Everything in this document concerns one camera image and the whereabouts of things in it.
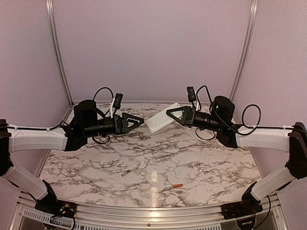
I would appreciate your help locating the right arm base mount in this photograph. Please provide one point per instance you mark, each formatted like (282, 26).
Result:
(248, 205)

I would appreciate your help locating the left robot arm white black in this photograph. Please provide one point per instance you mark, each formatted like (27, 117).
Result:
(88, 122)

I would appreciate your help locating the aluminium frame post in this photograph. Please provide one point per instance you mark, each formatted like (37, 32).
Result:
(246, 47)
(56, 46)

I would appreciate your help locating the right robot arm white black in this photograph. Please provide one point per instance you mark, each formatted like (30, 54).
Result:
(292, 140)

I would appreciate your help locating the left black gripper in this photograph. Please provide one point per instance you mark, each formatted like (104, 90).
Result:
(121, 123)

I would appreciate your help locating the gold AAA battery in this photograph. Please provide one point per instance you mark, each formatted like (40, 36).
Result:
(125, 173)

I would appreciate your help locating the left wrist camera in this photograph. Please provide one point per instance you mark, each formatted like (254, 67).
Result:
(118, 100)

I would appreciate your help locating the left aluminium frame post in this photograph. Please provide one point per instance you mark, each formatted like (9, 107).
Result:
(56, 46)

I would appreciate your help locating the white remote control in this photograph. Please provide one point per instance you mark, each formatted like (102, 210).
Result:
(161, 119)

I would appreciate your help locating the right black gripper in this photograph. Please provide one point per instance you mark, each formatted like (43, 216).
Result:
(187, 110)

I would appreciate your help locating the right aluminium frame post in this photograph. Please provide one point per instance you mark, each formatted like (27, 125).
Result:
(246, 47)

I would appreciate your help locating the front aluminium frame rail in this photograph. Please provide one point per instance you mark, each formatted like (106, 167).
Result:
(100, 217)

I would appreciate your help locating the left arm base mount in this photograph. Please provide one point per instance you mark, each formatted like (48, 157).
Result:
(56, 206)

